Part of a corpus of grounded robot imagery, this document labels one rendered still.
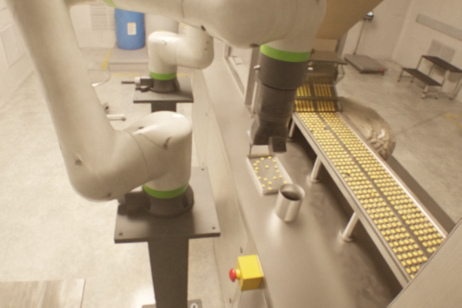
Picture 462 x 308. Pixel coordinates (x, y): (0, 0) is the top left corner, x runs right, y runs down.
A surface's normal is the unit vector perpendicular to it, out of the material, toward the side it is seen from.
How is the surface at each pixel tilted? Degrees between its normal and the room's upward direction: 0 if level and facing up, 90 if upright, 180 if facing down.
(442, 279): 90
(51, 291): 0
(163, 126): 11
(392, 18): 90
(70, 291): 0
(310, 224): 0
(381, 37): 90
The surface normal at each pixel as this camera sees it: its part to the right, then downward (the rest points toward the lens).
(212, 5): -0.75, 0.16
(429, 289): -0.98, 0.02
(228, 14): -0.40, 0.44
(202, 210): 0.11, -0.83
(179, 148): 0.73, 0.42
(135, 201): 0.21, 0.43
